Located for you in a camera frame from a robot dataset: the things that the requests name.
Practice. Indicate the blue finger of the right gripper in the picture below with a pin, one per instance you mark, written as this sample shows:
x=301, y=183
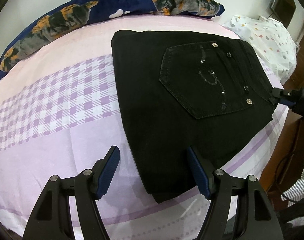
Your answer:
x=282, y=96

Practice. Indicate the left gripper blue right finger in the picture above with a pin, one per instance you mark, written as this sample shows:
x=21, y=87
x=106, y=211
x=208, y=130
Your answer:
x=255, y=217

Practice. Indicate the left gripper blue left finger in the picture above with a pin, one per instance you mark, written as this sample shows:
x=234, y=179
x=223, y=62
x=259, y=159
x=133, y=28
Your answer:
x=50, y=217

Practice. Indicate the black denim pants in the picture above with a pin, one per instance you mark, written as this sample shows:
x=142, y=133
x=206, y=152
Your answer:
x=181, y=92

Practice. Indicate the striped grey cloth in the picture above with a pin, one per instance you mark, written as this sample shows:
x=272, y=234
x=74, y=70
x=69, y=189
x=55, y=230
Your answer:
x=299, y=179

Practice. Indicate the white dotted cloth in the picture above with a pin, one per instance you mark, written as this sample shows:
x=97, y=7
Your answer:
x=270, y=40

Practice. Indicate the lilac checked bed sheet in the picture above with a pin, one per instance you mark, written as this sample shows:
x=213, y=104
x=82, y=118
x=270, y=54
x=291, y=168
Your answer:
x=59, y=114

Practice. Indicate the navy blanket with cat print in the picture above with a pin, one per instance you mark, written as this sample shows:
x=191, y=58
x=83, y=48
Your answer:
x=76, y=14

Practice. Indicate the wooden bed frame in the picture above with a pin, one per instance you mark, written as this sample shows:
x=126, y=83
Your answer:
x=284, y=168

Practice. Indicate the dark framed wall object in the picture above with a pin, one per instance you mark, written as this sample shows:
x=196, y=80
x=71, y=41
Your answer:
x=283, y=10

